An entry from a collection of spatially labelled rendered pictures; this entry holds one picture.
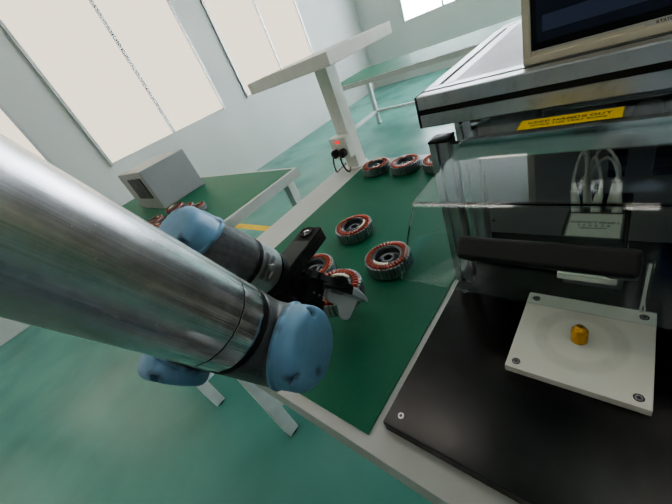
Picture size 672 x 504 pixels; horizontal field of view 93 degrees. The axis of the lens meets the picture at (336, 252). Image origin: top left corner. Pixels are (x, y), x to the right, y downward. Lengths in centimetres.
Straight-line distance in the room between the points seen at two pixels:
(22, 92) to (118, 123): 80
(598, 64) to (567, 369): 36
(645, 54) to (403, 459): 53
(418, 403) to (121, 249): 44
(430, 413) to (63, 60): 468
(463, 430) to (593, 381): 17
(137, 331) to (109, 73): 469
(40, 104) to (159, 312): 446
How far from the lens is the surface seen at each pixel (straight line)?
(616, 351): 56
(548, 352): 55
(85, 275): 19
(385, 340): 63
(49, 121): 461
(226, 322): 23
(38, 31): 483
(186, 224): 38
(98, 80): 481
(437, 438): 50
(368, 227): 90
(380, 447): 54
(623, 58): 47
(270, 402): 136
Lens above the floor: 122
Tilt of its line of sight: 32 degrees down
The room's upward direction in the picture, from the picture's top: 24 degrees counter-clockwise
